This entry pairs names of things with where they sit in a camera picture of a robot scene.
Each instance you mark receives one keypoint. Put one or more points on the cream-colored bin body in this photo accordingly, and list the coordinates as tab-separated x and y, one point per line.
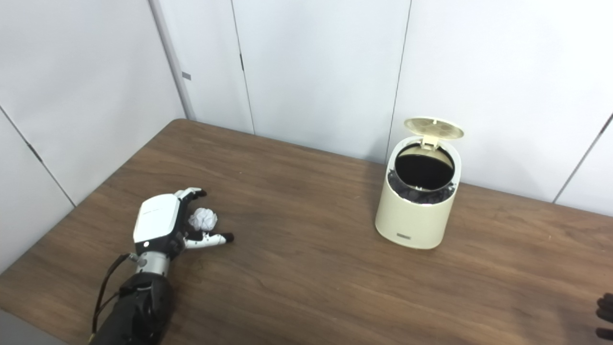
414	220

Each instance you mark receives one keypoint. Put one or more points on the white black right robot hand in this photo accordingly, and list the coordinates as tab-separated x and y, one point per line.
607	306

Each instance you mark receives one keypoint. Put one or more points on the black wall panel clip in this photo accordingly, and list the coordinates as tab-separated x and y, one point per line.
34	152
242	62

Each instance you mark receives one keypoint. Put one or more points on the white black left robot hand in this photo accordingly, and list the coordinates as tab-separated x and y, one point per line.
155	218

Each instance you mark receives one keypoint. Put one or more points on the gray corner post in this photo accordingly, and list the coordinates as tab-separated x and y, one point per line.
175	62

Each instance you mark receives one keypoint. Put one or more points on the cream round bin lid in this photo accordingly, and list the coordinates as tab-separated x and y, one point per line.
433	128

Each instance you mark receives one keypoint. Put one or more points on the black bin liner bag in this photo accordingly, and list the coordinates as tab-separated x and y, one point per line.
424	170

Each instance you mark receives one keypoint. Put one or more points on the white paper ball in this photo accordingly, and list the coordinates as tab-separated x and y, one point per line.
203	219

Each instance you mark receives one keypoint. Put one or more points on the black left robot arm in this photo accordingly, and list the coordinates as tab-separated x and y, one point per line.
143	306

